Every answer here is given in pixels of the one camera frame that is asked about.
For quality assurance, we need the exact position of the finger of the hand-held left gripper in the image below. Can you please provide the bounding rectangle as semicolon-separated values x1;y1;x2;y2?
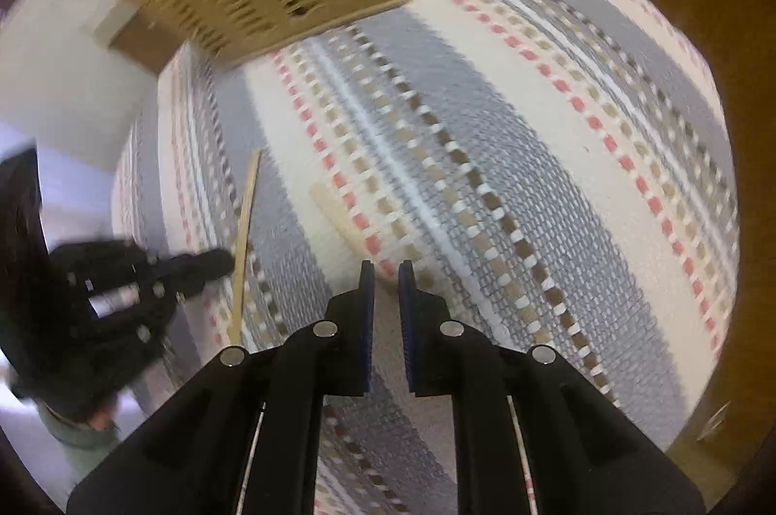
147;247;237;300

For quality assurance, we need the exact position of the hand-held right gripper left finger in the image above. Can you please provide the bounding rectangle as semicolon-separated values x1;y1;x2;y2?
65;260;375;515

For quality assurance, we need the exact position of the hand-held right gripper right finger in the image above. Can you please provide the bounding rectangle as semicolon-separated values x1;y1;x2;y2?
397;259;707;515

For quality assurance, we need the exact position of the wooden chopstick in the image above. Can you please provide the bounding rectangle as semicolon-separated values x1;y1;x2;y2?
228;149;263;342
309;183;398;286

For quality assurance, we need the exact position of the person's left forearm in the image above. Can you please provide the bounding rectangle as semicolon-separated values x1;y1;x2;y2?
35;400;123;470

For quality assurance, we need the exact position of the striped woven tablecloth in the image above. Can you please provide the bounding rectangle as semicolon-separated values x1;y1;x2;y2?
109;0;742;515

